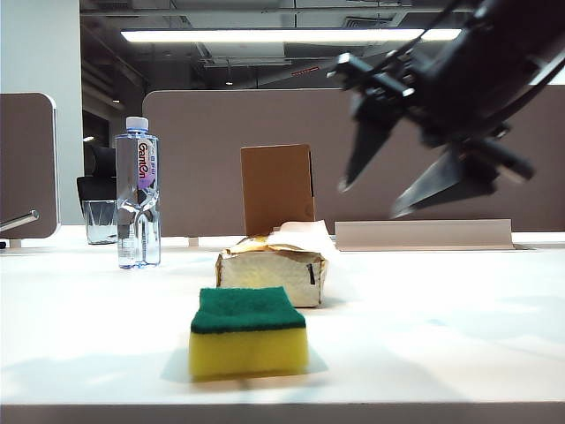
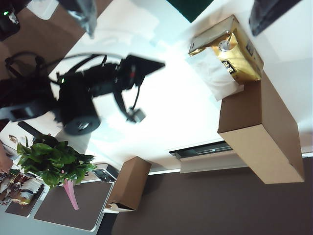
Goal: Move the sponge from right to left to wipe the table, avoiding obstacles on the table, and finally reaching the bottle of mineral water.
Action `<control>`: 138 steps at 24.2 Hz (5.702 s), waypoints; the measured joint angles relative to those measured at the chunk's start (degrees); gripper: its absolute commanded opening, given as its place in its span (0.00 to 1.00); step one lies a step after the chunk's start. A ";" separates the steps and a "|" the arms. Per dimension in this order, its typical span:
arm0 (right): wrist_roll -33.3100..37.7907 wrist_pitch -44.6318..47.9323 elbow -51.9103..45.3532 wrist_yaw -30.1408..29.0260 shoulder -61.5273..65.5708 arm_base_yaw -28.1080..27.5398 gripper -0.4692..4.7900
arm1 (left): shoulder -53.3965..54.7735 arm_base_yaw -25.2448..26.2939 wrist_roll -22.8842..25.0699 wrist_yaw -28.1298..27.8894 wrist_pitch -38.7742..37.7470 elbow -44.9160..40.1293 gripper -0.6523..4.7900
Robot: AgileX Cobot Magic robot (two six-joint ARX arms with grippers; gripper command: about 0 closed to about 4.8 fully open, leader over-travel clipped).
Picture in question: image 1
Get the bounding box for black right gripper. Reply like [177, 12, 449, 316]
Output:
[327, 24, 565, 220]

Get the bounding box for yellow green sponge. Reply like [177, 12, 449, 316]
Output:
[188, 285, 310, 383]

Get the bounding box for clear Ganten water bottle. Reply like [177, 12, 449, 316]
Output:
[115, 116, 162, 270]

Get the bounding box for white tissue sheet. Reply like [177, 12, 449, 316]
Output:
[268, 219, 341, 254]

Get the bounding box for tall brown cardboard box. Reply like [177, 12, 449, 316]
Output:
[240, 143, 317, 238]

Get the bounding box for gold white tissue pack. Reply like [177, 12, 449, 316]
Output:
[215, 233, 330, 309]

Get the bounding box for large brown desk partition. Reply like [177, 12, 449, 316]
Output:
[141, 86, 565, 239]

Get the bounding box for long ceiling light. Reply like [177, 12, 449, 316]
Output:
[120, 26, 463, 44]

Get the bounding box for silver metal rod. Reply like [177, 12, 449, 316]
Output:
[0, 209, 41, 233]

